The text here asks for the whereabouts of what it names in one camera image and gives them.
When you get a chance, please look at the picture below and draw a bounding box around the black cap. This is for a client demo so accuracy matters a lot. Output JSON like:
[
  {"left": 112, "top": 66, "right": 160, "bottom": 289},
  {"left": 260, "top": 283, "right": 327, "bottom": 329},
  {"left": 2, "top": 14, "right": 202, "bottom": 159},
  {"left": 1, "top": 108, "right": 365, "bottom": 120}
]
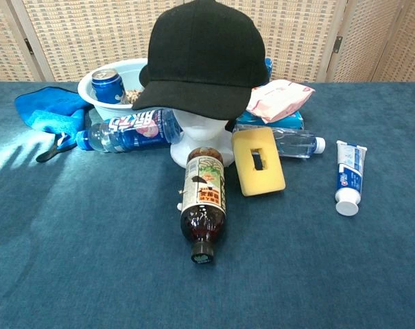
[{"left": 137, "top": 0, "right": 270, "bottom": 121}]

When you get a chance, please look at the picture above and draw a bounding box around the dark tea bottle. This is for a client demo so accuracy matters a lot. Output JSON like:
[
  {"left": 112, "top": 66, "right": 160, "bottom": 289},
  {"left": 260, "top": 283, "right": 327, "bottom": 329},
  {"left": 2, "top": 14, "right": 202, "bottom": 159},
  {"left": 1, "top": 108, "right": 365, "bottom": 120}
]
[{"left": 178, "top": 145, "right": 227, "bottom": 265}]

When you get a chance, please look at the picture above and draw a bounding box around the white foam mannequin head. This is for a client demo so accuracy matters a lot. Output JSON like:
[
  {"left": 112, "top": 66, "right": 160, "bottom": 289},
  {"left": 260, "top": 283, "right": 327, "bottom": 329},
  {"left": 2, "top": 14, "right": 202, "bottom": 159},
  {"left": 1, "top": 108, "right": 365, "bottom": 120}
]
[{"left": 170, "top": 108, "right": 235, "bottom": 169}]

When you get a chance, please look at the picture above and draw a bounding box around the yellow sponge with slot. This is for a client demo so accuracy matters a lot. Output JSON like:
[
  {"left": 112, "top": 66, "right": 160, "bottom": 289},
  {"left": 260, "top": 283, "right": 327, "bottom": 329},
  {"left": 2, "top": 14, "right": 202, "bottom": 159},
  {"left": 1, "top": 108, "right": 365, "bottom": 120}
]
[{"left": 231, "top": 127, "right": 287, "bottom": 198}]

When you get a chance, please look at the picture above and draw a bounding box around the blue label drink bottle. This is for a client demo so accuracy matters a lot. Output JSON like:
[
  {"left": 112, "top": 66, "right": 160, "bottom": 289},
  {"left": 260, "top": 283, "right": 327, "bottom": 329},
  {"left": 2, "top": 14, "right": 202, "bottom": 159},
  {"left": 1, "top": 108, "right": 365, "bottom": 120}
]
[{"left": 75, "top": 108, "right": 184, "bottom": 154}]

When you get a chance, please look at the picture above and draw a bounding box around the clear water bottle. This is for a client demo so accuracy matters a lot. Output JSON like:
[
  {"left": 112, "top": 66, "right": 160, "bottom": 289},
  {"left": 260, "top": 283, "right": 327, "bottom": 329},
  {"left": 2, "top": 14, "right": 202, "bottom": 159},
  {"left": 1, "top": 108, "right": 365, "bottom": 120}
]
[{"left": 234, "top": 124, "right": 327, "bottom": 160}]

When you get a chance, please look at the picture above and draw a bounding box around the blue cookie box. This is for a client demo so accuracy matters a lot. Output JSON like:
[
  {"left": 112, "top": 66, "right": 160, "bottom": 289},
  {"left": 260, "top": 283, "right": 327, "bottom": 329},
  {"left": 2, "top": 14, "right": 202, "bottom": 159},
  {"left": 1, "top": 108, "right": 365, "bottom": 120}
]
[{"left": 234, "top": 110, "right": 305, "bottom": 131}]

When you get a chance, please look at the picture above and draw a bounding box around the pink wet wipes pack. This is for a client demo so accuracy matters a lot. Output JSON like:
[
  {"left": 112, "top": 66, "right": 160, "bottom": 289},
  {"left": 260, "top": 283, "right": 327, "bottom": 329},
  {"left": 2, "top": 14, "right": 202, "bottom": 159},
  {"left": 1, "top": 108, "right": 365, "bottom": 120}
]
[{"left": 245, "top": 79, "right": 316, "bottom": 125}]

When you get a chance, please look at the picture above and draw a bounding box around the blue soda can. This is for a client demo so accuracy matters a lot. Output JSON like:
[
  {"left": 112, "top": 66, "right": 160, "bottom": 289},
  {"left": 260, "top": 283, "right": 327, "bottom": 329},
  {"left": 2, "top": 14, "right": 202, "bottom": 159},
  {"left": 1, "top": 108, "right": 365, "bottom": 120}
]
[{"left": 91, "top": 68, "right": 128, "bottom": 106}]

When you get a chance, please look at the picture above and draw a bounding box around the teal fabric table cover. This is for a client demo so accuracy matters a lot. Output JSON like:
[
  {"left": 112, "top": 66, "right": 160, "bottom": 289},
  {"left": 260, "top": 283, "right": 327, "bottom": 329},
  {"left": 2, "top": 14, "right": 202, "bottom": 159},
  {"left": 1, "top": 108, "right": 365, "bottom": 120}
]
[{"left": 0, "top": 81, "right": 415, "bottom": 329}]

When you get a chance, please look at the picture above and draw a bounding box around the light blue plastic basin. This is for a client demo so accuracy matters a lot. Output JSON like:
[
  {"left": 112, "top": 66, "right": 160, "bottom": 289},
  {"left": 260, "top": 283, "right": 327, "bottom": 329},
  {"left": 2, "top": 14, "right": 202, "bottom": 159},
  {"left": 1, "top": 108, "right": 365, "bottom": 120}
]
[{"left": 78, "top": 58, "right": 150, "bottom": 119}]

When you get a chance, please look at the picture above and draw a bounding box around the white blue toothpaste tube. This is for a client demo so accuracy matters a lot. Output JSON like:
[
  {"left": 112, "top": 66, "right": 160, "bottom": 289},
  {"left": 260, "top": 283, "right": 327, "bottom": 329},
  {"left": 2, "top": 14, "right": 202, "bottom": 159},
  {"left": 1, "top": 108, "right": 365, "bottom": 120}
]
[{"left": 334, "top": 139, "right": 368, "bottom": 217}]

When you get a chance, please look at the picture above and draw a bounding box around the blue microfiber cloth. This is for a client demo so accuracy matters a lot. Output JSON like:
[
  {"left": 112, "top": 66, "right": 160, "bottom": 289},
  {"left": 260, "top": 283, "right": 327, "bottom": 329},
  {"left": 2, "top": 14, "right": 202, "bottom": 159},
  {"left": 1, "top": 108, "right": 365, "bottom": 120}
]
[{"left": 14, "top": 86, "right": 95, "bottom": 164}]

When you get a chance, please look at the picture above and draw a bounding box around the woven folding screen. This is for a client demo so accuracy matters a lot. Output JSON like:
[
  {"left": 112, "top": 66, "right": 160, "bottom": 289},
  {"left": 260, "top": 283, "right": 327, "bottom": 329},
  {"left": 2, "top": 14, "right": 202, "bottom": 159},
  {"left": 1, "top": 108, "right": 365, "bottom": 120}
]
[{"left": 0, "top": 0, "right": 415, "bottom": 84}]

